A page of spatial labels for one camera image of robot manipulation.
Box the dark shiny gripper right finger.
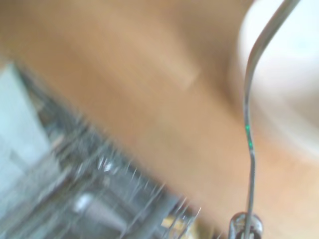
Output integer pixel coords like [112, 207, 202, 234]
[251, 213, 264, 239]

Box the dark shiny gripper left finger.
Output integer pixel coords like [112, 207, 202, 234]
[228, 211, 249, 239]

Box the white round dish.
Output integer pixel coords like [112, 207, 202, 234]
[236, 0, 319, 166]

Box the grey wire dishwasher rack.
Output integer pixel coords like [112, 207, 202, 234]
[9, 65, 203, 239]

